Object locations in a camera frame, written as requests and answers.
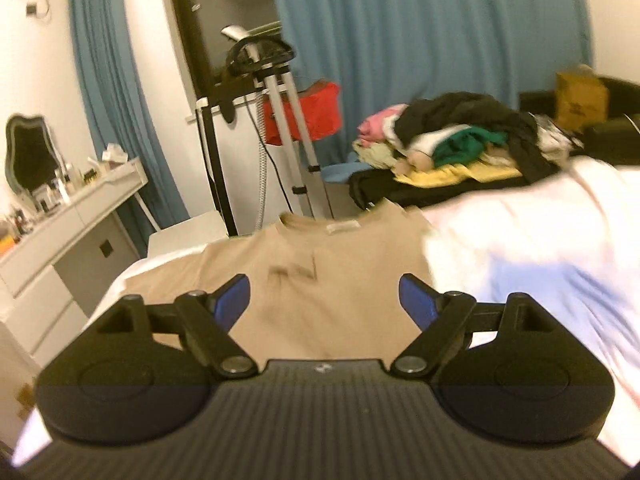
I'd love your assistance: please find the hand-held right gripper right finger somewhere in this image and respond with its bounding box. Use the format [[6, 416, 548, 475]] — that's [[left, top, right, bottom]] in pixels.
[[390, 273, 553, 378]]

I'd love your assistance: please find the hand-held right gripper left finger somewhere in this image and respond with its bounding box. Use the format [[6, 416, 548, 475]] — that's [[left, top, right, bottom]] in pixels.
[[95, 274, 258, 378]]

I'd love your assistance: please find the beige t-shirt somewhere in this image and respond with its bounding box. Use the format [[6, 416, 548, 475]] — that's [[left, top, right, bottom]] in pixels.
[[145, 199, 437, 361]]

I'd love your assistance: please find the pile of mixed clothes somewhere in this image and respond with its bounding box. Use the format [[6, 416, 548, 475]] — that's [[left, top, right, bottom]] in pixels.
[[352, 91, 587, 187]]

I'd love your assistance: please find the black bench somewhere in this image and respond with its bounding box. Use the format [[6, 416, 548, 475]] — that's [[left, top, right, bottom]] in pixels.
[[348, 167, 527, 209]]

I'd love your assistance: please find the pastel tie-dye duvet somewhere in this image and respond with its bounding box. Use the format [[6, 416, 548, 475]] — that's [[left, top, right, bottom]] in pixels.
[[10, 155, 640, 466]]

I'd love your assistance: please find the blue cloth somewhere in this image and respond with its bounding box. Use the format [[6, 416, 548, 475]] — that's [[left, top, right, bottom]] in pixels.
[[320, 162, 362, 184]]

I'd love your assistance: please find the white vanity desk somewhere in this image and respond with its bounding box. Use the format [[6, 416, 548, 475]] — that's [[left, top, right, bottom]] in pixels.
[[0, 157, 151, 361]]

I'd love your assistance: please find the garment steamer on stand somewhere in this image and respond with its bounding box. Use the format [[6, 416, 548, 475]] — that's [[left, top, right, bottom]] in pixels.
[[220, 24, 334, 233]]

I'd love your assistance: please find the group of cosmetic bottles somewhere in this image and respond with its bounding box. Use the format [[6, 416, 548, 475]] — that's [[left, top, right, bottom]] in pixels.
[[10, 159, 101, 231]]

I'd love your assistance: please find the red cloth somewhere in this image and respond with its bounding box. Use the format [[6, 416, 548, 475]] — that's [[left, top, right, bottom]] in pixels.
[[262, 81, 344, 145]]

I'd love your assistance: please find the narrow blue curtain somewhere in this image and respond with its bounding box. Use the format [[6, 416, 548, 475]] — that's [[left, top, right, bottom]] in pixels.
[[67, 0, 193, 247]]

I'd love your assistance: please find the wavy black-framed mirror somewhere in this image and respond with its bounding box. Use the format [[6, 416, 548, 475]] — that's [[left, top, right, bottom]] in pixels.
[[5, 114, 67, 199]]

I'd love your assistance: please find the black sofa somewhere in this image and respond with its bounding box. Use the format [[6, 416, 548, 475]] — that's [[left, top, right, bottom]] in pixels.
[[520, 75, 640, 167]]

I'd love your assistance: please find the yellow paper bag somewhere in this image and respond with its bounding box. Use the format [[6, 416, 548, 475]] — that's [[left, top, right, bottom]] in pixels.
[[555, 65, 610, 129]]

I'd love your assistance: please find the wide blue curtain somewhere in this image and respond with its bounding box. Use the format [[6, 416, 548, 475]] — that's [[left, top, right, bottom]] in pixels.
[[267, 0, 597, 167]]

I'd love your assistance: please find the dark window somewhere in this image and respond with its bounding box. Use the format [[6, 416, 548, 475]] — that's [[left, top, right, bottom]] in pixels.
[[165, 0, 283, 107]]

